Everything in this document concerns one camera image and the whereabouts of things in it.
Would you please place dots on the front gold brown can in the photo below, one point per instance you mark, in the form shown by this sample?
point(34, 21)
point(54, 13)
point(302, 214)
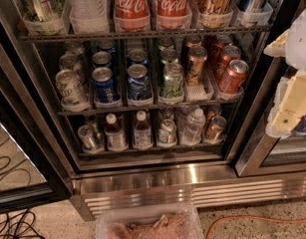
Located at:
point(196, 58)

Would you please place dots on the stainless steel fridge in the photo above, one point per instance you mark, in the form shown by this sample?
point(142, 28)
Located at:
point(244, 167)

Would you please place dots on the rear white 7up can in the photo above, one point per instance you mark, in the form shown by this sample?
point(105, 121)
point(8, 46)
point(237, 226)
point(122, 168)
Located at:
point(76, 48)

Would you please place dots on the copper can bottom shelf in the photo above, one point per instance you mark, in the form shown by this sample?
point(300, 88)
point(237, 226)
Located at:
point(215, 128)

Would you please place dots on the red coke can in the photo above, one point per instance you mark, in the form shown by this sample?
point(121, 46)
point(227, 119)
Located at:
point(218, 42)
point(227, 54)
point(233, 77)

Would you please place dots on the open glass fridge door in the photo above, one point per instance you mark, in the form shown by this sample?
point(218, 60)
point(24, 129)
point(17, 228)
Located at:
point(13, 163)

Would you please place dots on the rear blue pepsi can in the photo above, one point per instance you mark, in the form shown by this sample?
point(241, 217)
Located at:
point(137, 56)

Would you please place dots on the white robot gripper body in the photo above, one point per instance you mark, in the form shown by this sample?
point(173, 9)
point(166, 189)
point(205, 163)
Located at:
point(300, 40)

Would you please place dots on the middle white 7up can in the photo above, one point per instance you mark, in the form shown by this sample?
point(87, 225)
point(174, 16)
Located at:
point(70, 61)

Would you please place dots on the dark blue can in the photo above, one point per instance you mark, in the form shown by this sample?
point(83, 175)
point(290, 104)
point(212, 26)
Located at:
point(105, 85)
point(109, 46)
point(102, 59)

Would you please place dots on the right brown tea bottle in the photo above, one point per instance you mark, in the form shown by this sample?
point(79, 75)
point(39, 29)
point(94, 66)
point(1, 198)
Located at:
point(142, 131)

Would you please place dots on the clear water bottle bottom shelf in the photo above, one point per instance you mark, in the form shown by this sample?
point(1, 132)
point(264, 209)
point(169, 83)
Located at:
point(191, 134)

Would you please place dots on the left brown tea bottle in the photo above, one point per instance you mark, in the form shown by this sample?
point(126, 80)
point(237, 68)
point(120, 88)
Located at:
point(115, 133)

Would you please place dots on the white 7up can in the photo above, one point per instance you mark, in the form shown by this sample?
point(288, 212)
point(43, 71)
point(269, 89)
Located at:
point(70, 61)
point(76, 48)
point(70, 88)

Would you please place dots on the rear gold brown can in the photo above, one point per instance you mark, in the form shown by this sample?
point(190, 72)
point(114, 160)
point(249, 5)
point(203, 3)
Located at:
point(188, 42)

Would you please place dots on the tall green white can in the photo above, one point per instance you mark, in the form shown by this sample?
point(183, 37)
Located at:
point(43, 10)

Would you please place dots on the blue can behind right door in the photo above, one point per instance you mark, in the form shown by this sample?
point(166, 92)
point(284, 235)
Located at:
point(300, 128)

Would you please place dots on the tall coca-cola can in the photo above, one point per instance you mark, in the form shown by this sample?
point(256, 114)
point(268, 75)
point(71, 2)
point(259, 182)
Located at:
point(171, 0)
point(131, 9)

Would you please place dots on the front dark blue can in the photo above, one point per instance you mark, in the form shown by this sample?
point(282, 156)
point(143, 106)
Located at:
point(105, 85)

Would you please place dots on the silver green can bottom shelf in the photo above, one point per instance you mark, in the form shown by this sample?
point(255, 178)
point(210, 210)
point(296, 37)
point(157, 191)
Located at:
point(167, 131)

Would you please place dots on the front white 7up can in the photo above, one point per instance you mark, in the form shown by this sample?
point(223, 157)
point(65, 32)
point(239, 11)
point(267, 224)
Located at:
point(70, 88)

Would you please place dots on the middle dark blue can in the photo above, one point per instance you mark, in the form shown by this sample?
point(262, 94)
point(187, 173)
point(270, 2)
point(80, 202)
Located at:
point(102, 59)

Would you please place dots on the brown tea bottle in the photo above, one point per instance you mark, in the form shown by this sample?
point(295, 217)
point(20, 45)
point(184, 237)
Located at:
point(142, 131)
point(115, 133)

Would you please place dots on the clear water bottle shelf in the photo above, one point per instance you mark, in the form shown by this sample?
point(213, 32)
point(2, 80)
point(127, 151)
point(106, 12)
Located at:
point(88, 9)
point(191, 134)

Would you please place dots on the right tall coca-cola can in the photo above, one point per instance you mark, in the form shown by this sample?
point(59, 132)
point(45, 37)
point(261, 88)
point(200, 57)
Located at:
point(171, 0)

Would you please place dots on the clear plastic bin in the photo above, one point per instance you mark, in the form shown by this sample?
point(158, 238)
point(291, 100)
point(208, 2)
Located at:
point(162, 221)

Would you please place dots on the clear water bottle top shelf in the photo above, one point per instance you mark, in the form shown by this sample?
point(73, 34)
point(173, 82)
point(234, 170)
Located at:
point(88, 9)

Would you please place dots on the front green can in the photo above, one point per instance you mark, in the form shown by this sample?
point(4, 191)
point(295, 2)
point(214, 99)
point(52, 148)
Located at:
point(172, 81)

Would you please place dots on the left tall coca-cola can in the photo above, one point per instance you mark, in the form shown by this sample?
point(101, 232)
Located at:
point(131, 9)

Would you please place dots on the blue pepsi can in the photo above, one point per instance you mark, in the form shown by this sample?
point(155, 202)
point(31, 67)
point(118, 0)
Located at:
point(139, 83)
point(137, 56)

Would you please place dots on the front blue pepsi can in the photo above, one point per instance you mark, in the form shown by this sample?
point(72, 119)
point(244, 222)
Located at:
point(139, 83)

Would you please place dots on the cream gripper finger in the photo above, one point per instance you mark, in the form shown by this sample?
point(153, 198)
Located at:
point(289, 105)
point(277, 47)

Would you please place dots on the gold brown can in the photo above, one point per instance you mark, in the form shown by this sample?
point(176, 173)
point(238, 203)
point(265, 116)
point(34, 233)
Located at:
point(188, 42)
point(196, 58)

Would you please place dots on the middle green can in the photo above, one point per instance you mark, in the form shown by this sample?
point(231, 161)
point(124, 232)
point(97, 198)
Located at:
point(166, 56)

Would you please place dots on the rear dark blue can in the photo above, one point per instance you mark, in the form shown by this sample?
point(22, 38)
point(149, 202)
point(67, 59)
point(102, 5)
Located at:
point(109, 46)

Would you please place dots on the rear green can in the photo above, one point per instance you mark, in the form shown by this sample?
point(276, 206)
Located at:
point(164, 43)

